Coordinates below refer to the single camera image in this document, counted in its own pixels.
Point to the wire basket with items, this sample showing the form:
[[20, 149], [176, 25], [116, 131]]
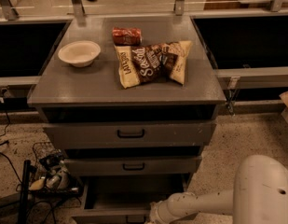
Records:
[[50, 176]]

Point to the grey drawer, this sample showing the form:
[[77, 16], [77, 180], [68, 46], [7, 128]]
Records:
[[125, 199], [133, 166], [129, 134]]

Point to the black metal stand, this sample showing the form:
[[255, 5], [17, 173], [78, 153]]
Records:
[[24, 192]]

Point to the grey drawer cabinet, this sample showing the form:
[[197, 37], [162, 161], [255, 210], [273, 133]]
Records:
[[66, 94]]

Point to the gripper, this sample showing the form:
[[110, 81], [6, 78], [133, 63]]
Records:
[[162, 211]]

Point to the grey bottom drawer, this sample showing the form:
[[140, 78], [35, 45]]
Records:
[[125, 199]]

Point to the white paper bowl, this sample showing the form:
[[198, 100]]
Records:
[[79, 53]]

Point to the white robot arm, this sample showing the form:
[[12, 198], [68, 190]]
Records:
[[259, 196]]

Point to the brown chip bag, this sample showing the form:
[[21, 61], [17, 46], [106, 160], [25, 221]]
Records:
[[144, 64]]

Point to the wooden box at right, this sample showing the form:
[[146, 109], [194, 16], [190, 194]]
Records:
[[287, 104]]

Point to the grey middle drawer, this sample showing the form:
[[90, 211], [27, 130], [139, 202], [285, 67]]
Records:
[[133, 166]]

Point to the grey top drawer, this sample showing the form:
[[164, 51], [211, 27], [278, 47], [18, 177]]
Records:
[[129, 134]]

